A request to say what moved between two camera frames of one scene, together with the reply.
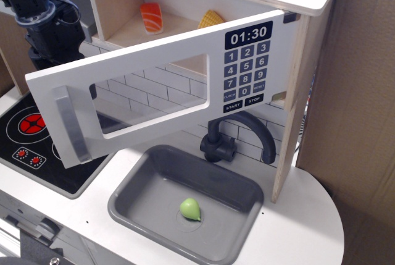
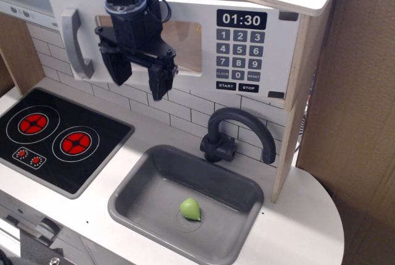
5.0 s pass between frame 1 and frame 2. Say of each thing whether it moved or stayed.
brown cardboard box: stayed
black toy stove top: stayed
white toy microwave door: moved
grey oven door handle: stayed
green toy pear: stayed
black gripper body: moved
